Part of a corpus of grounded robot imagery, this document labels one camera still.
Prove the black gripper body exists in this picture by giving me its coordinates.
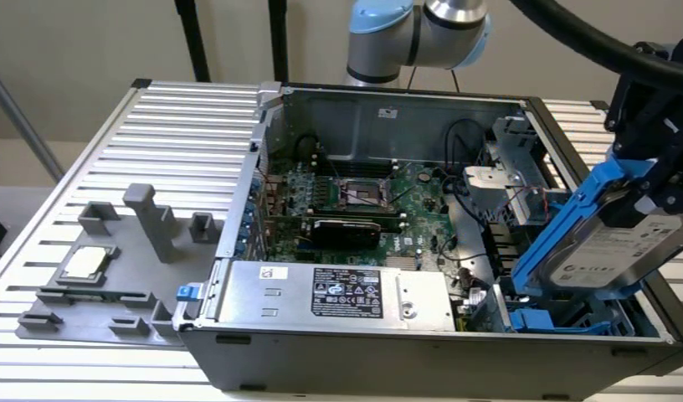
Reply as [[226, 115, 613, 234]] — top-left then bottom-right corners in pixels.
[[604, 31, 683, 168]]

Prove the hard disk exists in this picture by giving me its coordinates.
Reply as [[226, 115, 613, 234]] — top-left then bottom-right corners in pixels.
[[512, 152, 683, 301]]

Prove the grey plastic disk bay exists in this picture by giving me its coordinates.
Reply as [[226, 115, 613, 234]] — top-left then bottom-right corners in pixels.
[[486, 282, 638, 338]]

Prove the metal drive cage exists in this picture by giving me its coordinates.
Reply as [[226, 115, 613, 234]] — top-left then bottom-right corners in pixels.
[[462, 116, 576, 227]]

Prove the green motherboard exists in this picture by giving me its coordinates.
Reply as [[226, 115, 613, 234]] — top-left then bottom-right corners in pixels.
[[257, 161, 477, 273]]

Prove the silver chipset heatsink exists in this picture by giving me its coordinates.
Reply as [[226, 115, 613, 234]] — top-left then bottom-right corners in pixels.
[[385, 255, 422, 271]]

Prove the CPU socket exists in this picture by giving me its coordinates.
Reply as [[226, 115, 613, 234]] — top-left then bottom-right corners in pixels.
[[329, 178, 402, 213]]

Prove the black RAM slot row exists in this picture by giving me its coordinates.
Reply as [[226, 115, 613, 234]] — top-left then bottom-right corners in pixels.
[[316, 155, 394, 177], [306, 208, 405, 219]]

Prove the black graphics card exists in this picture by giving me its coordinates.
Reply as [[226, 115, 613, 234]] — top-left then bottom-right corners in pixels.
[[306, 217, 385, 252]]

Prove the open black PC case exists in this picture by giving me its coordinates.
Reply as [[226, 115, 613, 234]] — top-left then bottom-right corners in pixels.
[[171, 81, 683, 401]]

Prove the silver power supply unit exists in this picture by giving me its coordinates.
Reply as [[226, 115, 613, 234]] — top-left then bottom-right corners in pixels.
[[207, 259, 460, 334]]

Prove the black stand pole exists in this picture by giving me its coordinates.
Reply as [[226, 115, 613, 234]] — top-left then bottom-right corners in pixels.
[[266, 0, 290, 83], [173, 0, 212, 83]]

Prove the grey parts rack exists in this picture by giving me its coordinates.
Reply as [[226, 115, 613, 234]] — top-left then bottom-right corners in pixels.
[[15, 182, 225, 347]]

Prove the silver CPU chip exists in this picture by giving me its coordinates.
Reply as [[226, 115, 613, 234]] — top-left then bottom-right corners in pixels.
[[64, 246, 115, 281]]

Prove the grey metal pole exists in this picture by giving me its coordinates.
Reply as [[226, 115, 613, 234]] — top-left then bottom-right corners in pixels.
[[0, 54, 65, 182]]

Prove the red and black wire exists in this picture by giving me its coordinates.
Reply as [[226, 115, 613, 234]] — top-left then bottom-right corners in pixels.
[[506, 186, 550, 215]]

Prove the thick black camera cable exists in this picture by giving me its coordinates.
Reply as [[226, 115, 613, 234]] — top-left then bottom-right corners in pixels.
[[508, 0, 683, 83]]

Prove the blue disk caddy handle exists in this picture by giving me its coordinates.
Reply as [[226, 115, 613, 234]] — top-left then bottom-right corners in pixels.
[[512, 308, 556, 334]]

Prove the black power wire loop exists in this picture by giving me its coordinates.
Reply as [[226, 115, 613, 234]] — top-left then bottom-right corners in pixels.
[[444, 117, 489, 169]]

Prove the short black wire loop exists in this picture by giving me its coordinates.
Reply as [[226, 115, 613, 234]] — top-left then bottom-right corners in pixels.
[[293, 134, 321, 167]]

